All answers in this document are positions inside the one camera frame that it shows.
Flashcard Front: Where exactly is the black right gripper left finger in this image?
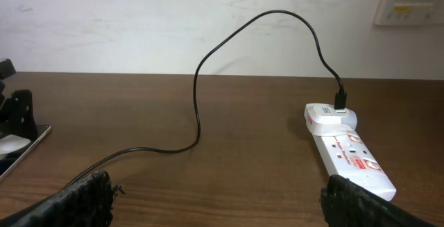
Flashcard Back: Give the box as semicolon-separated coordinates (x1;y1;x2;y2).
1;171;125;227

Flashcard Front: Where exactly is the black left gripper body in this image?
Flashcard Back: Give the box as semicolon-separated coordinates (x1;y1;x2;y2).
0;58;17;79

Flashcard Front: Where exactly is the white power strip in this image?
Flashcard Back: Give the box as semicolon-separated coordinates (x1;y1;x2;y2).
312;129;397;201

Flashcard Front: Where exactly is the black flip smartphone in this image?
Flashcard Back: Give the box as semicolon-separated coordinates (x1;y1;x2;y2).
1;125;51;180

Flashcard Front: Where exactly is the black charging cable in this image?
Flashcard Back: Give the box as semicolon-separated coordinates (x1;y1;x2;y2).
64;10;348;189

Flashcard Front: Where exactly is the white USB charger adapter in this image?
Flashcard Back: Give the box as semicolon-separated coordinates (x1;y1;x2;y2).
304;103;358;137

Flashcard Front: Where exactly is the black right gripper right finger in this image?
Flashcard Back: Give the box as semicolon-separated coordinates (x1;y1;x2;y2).
320;174;432;227

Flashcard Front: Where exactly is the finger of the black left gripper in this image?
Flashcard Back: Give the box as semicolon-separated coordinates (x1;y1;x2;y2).
1;90;37;140

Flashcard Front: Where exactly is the white wall control panel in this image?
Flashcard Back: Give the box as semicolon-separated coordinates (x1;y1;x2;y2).
373;0;443;26

